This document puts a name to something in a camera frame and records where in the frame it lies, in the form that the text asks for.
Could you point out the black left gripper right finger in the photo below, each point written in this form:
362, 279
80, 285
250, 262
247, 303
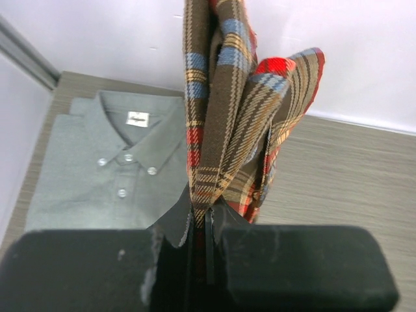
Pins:
294, 267

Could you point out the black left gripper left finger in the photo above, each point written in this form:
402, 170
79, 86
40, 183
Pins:
101, 270

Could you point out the red brown plaid shirt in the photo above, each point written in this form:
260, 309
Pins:
239, 110

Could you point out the folded grey shirt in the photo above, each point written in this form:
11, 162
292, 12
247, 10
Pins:
116, 161

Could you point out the grey wall corner strip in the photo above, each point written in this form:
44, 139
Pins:
20, 51

